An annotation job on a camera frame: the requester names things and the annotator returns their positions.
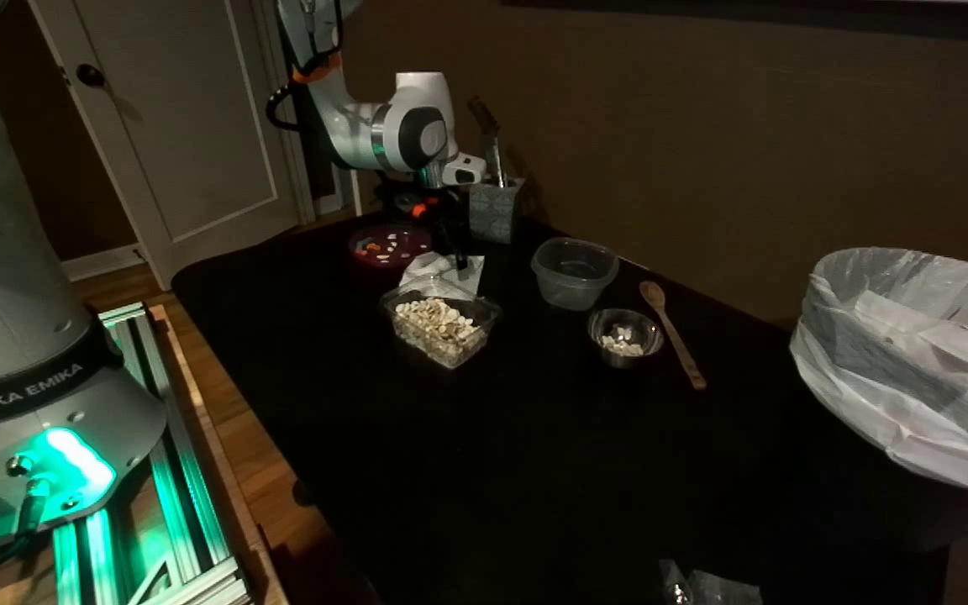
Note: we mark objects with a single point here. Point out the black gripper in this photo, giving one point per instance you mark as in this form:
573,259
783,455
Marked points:
446,220

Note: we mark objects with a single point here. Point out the white paper towel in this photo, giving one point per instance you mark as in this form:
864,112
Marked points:
428,278

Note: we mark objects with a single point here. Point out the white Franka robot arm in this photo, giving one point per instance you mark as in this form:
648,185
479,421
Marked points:
14,291

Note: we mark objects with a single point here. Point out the empty grey bowl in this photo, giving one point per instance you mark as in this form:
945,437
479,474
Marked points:
573,273

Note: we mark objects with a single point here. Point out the small glass snack bowl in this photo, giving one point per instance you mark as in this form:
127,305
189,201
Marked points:
622,336

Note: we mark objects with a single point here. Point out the grey utensil holder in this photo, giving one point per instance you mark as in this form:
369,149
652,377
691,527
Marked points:
497,214

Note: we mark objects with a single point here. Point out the clear plastic popcorn container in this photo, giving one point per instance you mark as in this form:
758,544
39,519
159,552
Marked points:
437,326

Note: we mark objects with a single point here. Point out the purple plate with candies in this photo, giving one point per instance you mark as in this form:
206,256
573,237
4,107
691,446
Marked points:
385,246

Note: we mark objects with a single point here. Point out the metal kitchen tongs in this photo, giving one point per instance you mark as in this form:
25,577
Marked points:
497,164

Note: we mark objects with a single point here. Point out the dark kitchen utensil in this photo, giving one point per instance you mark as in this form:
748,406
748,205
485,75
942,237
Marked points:
481,121

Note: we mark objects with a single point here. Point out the wooden spoon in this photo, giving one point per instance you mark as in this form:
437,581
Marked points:
673,336

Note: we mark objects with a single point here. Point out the white panel door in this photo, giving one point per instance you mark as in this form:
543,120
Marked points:
191,121

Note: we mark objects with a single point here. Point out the wooden base board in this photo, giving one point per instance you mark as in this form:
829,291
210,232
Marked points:
227,471

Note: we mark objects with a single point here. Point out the dark door knob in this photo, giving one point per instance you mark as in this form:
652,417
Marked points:
88,75

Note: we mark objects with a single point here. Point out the trash bin with white liner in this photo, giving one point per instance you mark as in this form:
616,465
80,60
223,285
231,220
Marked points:
909,357

